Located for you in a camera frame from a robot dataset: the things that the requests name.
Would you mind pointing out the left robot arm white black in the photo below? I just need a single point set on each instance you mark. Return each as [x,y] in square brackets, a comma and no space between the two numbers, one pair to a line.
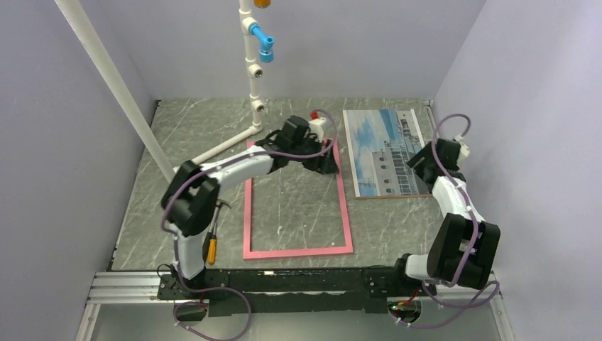
[190,202]

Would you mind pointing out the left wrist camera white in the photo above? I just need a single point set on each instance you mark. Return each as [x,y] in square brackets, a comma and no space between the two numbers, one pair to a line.
[316,125]

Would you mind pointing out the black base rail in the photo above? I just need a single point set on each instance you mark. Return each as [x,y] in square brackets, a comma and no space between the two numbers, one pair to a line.
[238,303]

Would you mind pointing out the pink photo frame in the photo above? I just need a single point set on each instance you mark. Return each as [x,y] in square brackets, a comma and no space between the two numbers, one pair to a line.
[347,248]

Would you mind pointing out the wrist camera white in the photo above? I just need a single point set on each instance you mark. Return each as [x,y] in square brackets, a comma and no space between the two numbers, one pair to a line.
[464,150]
[316,125]

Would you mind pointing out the blue pipe nozzle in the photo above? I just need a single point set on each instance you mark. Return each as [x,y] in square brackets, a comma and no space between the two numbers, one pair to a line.
[265,50]

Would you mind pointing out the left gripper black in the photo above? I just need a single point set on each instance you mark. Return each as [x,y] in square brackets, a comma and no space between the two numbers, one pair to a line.
[324,164]

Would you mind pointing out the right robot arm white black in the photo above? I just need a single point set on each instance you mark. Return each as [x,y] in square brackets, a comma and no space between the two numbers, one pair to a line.
[464,249]

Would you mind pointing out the brown frame backing board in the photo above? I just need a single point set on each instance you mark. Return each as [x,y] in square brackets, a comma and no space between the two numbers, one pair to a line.
[373,197]

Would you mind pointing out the orange pipe nozzle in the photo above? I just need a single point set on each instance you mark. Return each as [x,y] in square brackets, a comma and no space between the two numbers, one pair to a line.
[262,4]

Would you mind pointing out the white pvc pipe structure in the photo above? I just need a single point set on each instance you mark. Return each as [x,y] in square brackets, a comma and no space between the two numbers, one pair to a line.
[83,28]

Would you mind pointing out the building photo print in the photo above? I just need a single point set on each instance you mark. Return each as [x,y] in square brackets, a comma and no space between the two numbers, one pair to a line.
[380,142]

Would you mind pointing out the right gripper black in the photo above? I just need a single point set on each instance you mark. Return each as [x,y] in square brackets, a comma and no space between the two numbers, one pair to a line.
[426,153]

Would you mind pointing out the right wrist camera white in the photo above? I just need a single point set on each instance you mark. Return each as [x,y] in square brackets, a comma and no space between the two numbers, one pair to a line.
[464,150]

